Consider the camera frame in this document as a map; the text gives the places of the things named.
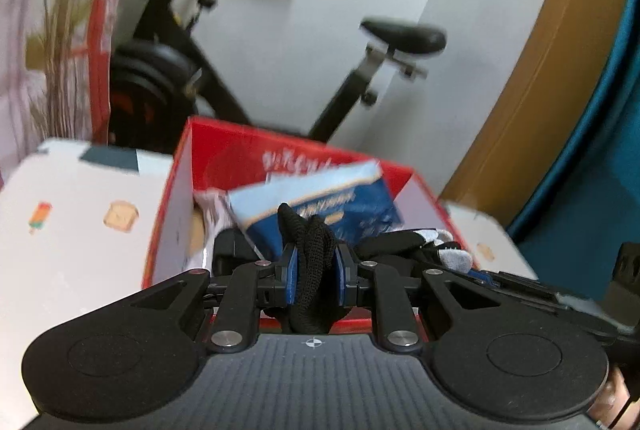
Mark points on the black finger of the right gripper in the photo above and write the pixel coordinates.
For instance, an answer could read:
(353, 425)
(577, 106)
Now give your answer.
(576, 310)

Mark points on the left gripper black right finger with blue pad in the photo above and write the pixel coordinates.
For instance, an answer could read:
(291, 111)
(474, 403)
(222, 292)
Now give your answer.
(380, 289)

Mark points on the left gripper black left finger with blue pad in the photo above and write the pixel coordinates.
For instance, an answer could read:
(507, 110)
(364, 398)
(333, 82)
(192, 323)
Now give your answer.
(240, 297)

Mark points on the blue tissue package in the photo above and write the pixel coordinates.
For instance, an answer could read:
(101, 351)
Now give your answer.
(353, 200)

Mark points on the white face mask package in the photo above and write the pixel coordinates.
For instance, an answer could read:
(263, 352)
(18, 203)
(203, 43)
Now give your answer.
(216, 211)

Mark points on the person's right hand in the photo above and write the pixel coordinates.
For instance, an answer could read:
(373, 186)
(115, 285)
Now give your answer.
(611, 408)

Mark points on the teal blue curtain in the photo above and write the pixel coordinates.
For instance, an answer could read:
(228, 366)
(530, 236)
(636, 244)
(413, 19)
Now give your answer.
(587, 205)

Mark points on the black white glove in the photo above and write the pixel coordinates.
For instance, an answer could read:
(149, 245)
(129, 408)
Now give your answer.
(410, 252)

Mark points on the red strawberry cardboard box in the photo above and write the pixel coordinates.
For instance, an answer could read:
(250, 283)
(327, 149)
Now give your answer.
(290, 226)

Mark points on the white patterned tablecloth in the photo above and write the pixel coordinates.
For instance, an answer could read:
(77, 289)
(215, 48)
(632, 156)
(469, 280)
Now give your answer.
(78, 225)

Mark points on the red plant print curtain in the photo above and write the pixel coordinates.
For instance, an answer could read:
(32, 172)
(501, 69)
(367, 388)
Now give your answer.
(55, 73)

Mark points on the wooden door frame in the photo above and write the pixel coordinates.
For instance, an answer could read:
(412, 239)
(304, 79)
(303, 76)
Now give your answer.
(538, 108)

